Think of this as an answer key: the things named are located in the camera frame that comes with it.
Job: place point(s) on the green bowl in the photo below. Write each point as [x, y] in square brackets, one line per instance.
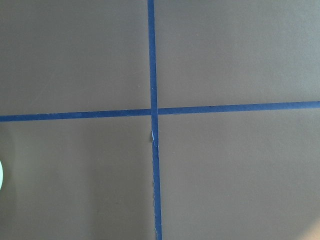
[1, 175]

